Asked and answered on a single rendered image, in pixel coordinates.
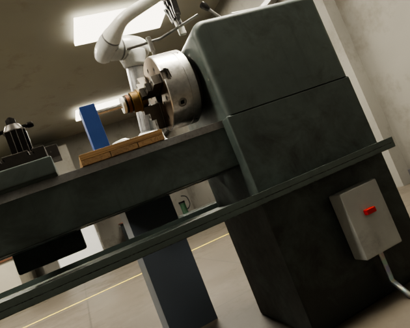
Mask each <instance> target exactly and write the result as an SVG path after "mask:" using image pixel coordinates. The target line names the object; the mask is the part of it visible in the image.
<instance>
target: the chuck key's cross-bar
mask: <svg viewBox="0 0 410 328"><path fill-rule="evenodd" d="M196 17H198V14H195V15H194V16H192V17H191V18H189V19H188V20H186V21H184V22H183V23H181V24H180V25H178V26H177V27H175V28H174V29H172V30H170V31H169V32H167V33H166V34H164V35H163V36H161V37H159V38H156V39H153V40H152V42H157V41H160V40H162V39H164V38H165V37H166V36H168V35H170V34H171V33H173V32H175V31H176V30H178V29H179V28H181V27H182V26H184V25H185V24H187V23H189V22H190V21H192V20H193V19H195V18H196ZM147 44H148V42H143V43H140V44H137V45H134V46H130V47H128V48H126V49H127V50H131V49H134V48H138V47H141V46H144V45H147Z"/></svg>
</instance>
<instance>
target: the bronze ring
mask: <svg viewBox="0 0 410 328"><path fill-rule="evenodd" d="M122 97H123V98H124V100H125V102H126V105H127V108H128V113H132V112H134V113H137V112H139V111H141V112H143V111H144V107H147V106H149V101H148V99H147V100H142V98H141V95H140V93H139V91H138V90H137V89H136V90H134V91H133V92H129V93H128V95H127V94H126V95H123V96H122Z"/></svg>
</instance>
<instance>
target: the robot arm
mask: <svg viewBox="0 0 410 328"><path fill-rule="evenodd" d="M160 1H161V0H139V1H137V2H136V3H134V4H132V5H130V6H129V7H128V8H126V9H124V10H123V11H122V12H121V13H120V14H119V15H118V16H117V17H116V18H115V19H114V20H113V21H112V22H111V23H110V25H109V26H108V27H107V28H106V29H105V30H104V32H103V33H102V34H101V36H100V37H99V39H98V41H97V43H96V45H95V48H94V55H95V59H96V60H97V61H98V62H99V63H102V64H106V63H109V62H110V61H120V62H121V64H122V65H123V67H124V68H125V69H126V71H127V75H128V80H129V83H130V89H131V91H132V92H133V91H134V89H136V85H137V79H138V78H140V77H144V67H143V66H144V61H145V59H146V58H147V56H148V55H149V52H150V49H149V47H148V45H144V46H141V47H138V48H134V49H131V50H127V49H126V48H128V47H130V46H134V45H137V44H140V43H143V42H146V40H144V39H143V38H141V37H138V36H132V35H123V33H124V29H125V28H126V26H127V24H128V23H129V22H130V21H132V20H133V19H135V18H136V17H137V16H139V15H140V14H142V13H143V12H145V11H146V10H148V9H149V8H151V7H152V6H154V5H155V4H157V3H158V2H160ZM162 1H163V4H164V5H165V9H164V12H165V13H166V15H167V16H168V18H169V19H170V21H171V23H172V24H173V25H174V24H175V26H176V27H177V26H178V25H180V24H181V23H182V21H181V19H180V15H181V13H180V9H179V6H178V3H177V0H162ZM177 31H178V33H179V35H180V36H183V35H186V34H187V32H186V30H185V28H184V26H182V27H181V28H179V29H178V30H177ZM136 114H137V120H138V123H139V128H140V131H141V133H140V134H139V136H140V135H144V134H146V133H150V132H152V131H156V130H157V128H156V124H155V121H154V120H149V117H148V115H143V112H141V111H139V112H137V113H136ZM125 140H128V139H127V138H124V139H121V140H118V141H116V142H115V143H113V144H116V143H119V142H122V141H125Z"/></svg>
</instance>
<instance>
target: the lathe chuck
mask: <svg viewBox="0 0 410 328"><path fill-rule="evenodd" d="M163 69H166V70H168V72H169V74H170V76H171V79H167V78H166V79H164V82H163V87H162V90H161V95H160V96H156V97H153V98H149V100H150V103H151V105H152V104H155V103H158V102H159V103H161V102H163V105H162V106H163V110H164V114H165V118H166V120H167V124H168V127H169V131H172V130H176V129H178V128H182V127H184V126H188V125H190V124H191V123H192V121H193V117H194V103H193V95H192V92H191V87H190V84H189V81H188V78H187V76H186V73H185V71H184V68H183V66H182V65H181V63H180V61H179V60H178V59H177V57H176V56H175V55H174V54H173V53H171V52H165V53H160V54H157V55H153V56H149V57H147V58H146V59H145V61H144V75H145V76H146V78H147V79H148V80H150V76H152V75H156V74H160V72H161V71H163ZM180 98H185V99H186V104H185V105H184V106H180V105H179V100H180ZM165 129H166V130H167V128H165Z"/></svg>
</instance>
